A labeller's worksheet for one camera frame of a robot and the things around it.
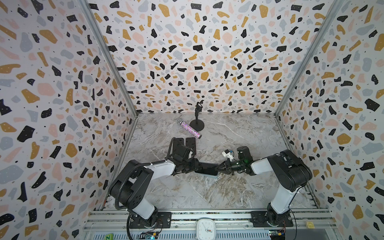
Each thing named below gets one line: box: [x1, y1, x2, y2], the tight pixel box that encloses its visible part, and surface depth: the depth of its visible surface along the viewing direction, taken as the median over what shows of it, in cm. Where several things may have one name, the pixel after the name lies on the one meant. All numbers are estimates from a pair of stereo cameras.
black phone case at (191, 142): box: [186, 137, 197, 156], surface depth 108 cm
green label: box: [105, 233, 114, 240], surface depth 69 cm
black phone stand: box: [189, 100, 205, 132], surface depth 115 cm
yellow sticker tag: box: [306, 221, 315, 229], surface depth 73 cm
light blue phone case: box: [194, 171, 219, 178], surface depth 90 cm
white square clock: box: [196, 217, 216, 240], surface depth 70 cm
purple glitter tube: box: [176, 118, 202, 139], surface depth 112 cm
